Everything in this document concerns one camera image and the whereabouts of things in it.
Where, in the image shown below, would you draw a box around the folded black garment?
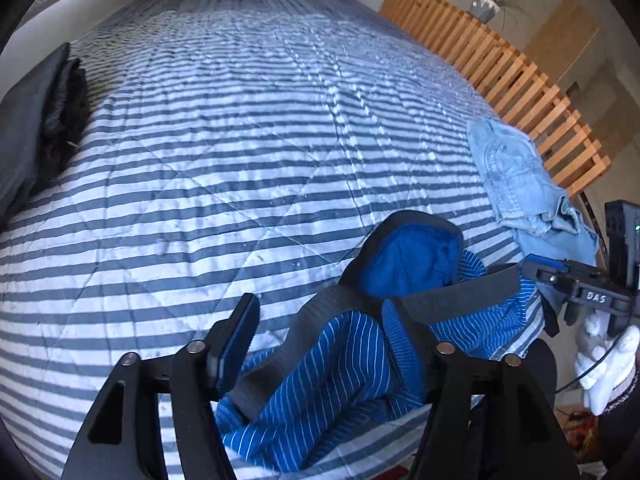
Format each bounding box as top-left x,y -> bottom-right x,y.
1,42 -> 90,224

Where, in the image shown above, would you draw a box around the black floor cable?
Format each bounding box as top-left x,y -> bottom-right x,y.
552,309 -> 639,396

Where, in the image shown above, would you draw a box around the blue striped shorts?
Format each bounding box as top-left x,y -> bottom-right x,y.
215,210 -> 537,472

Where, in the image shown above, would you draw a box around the wooden slatted bed rail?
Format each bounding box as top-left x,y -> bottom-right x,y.
378,0 -> 611,196

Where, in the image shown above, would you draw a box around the blue white striped bedspread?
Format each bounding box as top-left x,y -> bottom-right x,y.
1,0 -> 522,478

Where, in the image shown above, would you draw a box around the light blue denim jacket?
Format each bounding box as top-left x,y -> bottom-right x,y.
466,118 -> 599,266

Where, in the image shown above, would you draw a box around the white gloved right hand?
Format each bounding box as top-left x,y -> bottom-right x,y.
574,311 -> 639,416

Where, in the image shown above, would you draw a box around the potted spider plant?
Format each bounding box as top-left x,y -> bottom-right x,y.
468,0 -> 532,32

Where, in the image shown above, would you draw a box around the wooden door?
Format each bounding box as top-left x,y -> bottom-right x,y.
524,0 -> 600,84

